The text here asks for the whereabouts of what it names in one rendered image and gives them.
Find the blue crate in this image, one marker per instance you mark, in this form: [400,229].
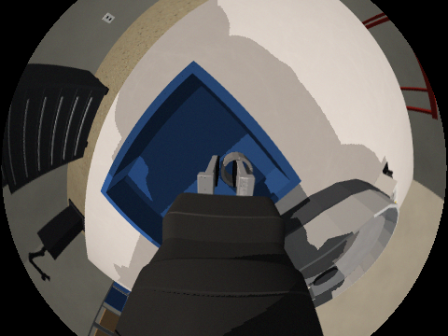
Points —
[192,119]

